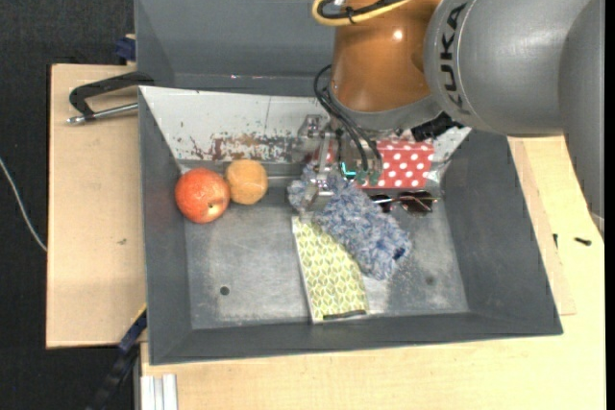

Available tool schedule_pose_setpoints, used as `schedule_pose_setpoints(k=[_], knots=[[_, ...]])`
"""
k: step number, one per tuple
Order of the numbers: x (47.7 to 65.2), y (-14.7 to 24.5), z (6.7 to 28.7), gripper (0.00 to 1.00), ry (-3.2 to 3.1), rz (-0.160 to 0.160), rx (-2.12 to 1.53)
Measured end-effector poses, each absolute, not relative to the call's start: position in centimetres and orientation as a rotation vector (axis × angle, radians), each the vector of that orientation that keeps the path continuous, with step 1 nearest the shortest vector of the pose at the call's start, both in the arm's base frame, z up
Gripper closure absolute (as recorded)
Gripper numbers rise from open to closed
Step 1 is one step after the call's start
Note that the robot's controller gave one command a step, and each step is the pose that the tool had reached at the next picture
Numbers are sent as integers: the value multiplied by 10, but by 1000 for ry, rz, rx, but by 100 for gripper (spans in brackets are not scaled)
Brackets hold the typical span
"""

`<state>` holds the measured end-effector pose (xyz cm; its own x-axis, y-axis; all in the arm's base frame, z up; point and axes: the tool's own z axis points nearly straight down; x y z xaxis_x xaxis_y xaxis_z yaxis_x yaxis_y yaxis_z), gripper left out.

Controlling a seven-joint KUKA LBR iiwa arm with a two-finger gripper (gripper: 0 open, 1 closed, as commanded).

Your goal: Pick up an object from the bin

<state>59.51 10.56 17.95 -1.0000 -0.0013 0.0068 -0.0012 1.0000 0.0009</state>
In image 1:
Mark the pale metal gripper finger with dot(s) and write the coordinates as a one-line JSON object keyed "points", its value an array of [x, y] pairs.
{"points": [[310, 200], [323, 183]]}

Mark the red white-dotted box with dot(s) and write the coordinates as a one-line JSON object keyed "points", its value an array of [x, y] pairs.
{"points": [[406, 165]]}

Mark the blue knitted cloth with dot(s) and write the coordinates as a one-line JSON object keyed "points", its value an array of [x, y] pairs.
{"points": [[360, 230]]}

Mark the orange fuzzy ball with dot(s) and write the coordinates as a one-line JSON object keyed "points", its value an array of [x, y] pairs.
{"points": [[247, 182]]}

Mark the dark sunglasses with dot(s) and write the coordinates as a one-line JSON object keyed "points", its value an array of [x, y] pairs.
{"points": [[415, 202]]}

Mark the yellow-green patterned flat packet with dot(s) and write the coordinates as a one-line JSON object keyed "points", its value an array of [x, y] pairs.
{"points": [[331, 273]]}

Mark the grey metal bin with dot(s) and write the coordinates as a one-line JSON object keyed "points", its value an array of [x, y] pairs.
{"points": [[250, 264]]}

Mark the red apple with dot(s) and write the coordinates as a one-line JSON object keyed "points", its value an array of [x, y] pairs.
{"points": [[202, 196]]}

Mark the black cylinder on white bracket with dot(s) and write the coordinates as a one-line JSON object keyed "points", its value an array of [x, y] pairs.
{"points": [[435, 127]]}

